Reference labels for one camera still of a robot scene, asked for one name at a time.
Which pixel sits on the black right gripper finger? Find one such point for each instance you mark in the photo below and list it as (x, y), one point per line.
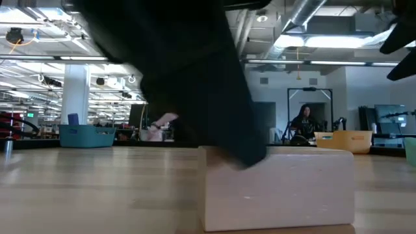
(406, 68)
(403, 35)

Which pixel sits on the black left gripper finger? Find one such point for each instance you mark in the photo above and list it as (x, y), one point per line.
(211, 113)

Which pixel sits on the teal green block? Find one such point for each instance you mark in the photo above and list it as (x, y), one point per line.
(411, 152)

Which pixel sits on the pale wooden block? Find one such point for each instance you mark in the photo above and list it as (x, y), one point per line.
(276, 195)

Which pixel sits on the purple block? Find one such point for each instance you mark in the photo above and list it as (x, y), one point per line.
(73, 119)

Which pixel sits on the black background robot arm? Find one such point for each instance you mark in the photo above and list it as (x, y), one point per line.
(339, 123)

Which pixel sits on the person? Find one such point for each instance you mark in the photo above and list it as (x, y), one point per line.
(162, 122)
(305, 125)

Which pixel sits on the grey door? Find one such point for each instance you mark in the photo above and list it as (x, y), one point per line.
(270, 113)

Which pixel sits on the long ceiling light strip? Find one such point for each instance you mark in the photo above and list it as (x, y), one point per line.
(338, 62)
(81, 58)

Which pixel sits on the black monitor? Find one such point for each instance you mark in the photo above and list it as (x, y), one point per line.
(135, 115)

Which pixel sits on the bright ceiling lamp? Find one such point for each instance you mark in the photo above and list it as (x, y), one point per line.
(325, 41)

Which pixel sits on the yellow plastic bin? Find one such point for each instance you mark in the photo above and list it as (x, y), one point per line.
(344, 143)

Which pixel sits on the white column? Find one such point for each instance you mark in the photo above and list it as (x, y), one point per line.
(75, 94)

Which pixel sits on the blue plastic bin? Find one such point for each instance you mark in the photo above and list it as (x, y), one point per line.
(86, 138)

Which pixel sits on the wall screen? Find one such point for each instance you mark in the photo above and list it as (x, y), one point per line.
(390, 110)

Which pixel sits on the black wall panel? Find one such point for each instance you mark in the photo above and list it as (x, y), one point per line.
(365, 118)

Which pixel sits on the black rig frame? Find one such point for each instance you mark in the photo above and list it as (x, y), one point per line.
(308, 88)

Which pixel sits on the silver ventilation duct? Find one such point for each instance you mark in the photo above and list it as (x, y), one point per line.
(305, 9)

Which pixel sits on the black aluminium table frame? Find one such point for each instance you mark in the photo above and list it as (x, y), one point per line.
(32, 144)

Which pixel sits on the metal post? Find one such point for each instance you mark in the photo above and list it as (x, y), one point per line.
(8, 146)

